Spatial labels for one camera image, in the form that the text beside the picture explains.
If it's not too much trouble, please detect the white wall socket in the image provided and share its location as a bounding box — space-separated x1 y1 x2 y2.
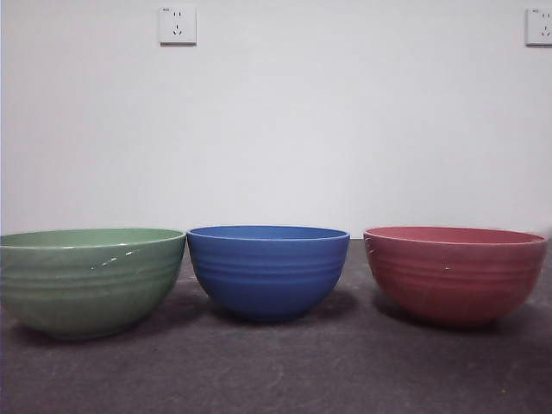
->
524 7 552 47
159 4 198 47

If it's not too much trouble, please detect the green ribbed bowl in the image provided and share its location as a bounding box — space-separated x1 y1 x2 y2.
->
0 228 187 341

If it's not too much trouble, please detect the red ribbed bowl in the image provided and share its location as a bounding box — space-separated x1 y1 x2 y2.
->
362 225 548 329

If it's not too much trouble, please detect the blue ribbed bowl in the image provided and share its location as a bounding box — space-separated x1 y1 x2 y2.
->
186 225 350 323

